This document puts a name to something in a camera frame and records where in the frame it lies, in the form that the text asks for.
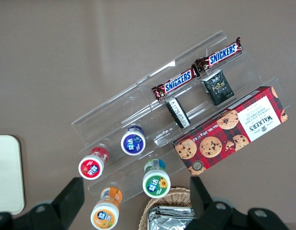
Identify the green gum bottle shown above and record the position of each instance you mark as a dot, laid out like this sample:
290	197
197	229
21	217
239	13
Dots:
156	185

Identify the blue gum bottle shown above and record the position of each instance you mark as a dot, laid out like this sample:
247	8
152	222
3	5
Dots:
133	143

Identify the small black packet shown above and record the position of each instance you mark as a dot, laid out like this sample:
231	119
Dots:
178	112
218	88

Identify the red tartan cookie box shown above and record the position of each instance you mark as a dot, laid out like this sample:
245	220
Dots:
229	129

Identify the red gum bottle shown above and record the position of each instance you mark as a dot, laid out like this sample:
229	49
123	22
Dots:
90	167

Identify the Snickers chocolate bar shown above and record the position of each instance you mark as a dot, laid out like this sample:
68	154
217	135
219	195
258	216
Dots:
219	56
176	82

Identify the silver foil container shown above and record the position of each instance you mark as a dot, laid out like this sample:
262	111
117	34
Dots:
169	219

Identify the clear acrylic stepped stand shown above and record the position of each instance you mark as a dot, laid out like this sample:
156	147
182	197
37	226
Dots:
109	112

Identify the oval tan wicker basket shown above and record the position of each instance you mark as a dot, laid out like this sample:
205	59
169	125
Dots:
167	196

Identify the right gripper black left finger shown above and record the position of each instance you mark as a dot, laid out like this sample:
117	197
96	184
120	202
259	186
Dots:
66	203

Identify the orange gum bottle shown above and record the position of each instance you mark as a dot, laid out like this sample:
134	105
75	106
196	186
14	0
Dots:
105	215

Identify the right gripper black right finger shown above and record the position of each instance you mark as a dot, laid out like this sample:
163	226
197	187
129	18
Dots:
208	215

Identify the cream plastic tray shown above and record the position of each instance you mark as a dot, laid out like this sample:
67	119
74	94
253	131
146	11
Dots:
7	175

